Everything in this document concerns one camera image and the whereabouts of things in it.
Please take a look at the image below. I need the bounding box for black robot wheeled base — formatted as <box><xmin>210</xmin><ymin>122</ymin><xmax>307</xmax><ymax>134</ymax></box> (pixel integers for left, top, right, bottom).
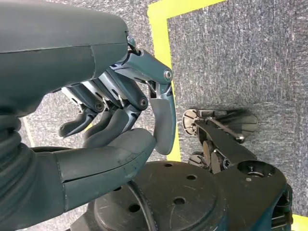
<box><xmin>69</xmin><ymin>107</ymin><xmax>294</xmax><ymax>231</ymax></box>

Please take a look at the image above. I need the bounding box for yellow floor tape square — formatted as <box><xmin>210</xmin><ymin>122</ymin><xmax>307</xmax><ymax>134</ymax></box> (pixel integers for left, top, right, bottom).
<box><xmin>147</xmin><ymin>0</ymin><xmax>308</xmax><ymax>231</ymax></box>

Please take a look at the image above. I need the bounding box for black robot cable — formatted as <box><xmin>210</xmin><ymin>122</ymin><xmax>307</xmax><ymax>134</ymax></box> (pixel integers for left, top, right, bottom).
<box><xmin>127</xmin><ymin>180</ymin><xmax>159</xmax><ymax>231</ymax></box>

